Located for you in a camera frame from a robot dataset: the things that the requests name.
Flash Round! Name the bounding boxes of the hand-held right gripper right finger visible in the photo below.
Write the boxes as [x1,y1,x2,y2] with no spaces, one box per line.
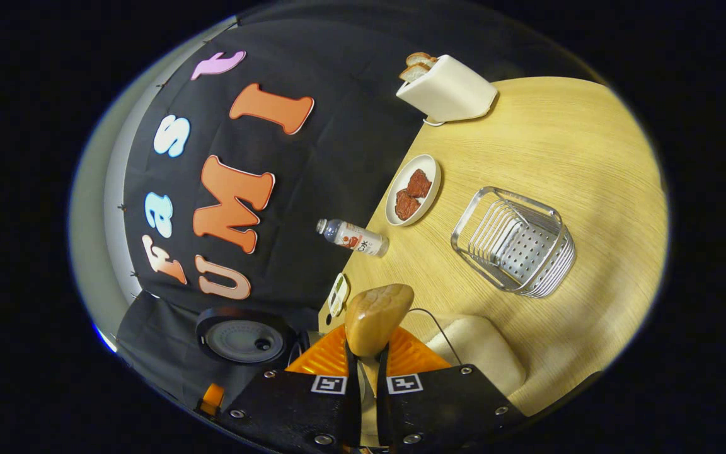
[376,325,529,451]

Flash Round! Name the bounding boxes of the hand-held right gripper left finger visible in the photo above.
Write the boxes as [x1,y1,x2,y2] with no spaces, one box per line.
[219,323,362,454]

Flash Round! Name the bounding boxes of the wooden spoon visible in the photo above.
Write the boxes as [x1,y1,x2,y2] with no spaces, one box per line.
[344,283,415,450]

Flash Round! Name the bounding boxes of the metal wire chopstick holder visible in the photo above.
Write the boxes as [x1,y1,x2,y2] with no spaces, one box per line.
[451,186,576,298]

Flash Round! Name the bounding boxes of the cream rice container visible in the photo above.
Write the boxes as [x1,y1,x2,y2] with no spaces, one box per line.
[426,315,527,399]

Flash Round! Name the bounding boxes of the white divided dish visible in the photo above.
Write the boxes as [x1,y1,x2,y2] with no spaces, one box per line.
[328,272,352,318]

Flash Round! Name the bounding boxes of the clear plastic drink bottle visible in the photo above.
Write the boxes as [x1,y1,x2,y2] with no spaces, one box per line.
[316,218,390,258]

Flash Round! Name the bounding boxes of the red meat piece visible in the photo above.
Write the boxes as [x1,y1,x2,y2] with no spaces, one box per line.
[395,189,422,221]
[406,168,433,199]

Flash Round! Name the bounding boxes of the white round plate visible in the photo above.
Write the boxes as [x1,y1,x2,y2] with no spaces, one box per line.
[386,154,442,227]

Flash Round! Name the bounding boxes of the white toaster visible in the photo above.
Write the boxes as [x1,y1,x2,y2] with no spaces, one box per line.
[396,54,499,124]

